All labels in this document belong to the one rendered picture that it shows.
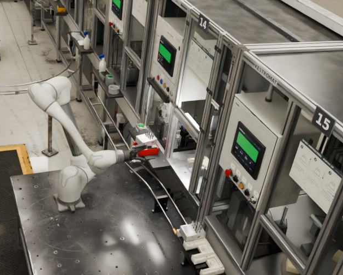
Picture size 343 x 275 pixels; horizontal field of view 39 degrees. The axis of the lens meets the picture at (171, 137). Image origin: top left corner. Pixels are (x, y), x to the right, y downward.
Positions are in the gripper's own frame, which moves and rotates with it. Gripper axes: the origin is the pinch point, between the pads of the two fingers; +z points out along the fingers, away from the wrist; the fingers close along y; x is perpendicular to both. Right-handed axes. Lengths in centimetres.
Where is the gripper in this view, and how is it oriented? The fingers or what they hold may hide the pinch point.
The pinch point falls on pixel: (151, 152)
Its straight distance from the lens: 316.6
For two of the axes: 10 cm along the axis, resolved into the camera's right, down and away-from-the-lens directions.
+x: -3.9, -5.4, 7.4
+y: 1.4, -8.3, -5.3
